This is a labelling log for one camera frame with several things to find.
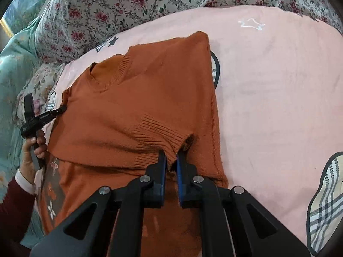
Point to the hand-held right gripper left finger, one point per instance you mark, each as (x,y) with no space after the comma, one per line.
(161,166)

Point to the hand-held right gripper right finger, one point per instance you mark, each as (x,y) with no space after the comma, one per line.
(180,166)

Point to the teal floral bedding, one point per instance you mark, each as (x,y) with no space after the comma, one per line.
(13,85)

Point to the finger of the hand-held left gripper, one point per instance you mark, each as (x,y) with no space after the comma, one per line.
(59,110)

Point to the person's left hand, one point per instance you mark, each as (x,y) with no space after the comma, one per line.
(33,152)

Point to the person's left forearm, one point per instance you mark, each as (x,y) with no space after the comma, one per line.
(16,200)

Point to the framed picture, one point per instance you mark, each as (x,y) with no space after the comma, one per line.
(16,8)

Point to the floral quilt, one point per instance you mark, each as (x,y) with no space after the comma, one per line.
(120,8)

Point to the pink printed blanket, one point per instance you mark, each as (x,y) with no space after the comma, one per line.
(268,99)

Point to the orange knit sweater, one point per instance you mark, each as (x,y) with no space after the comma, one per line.
(150,99)

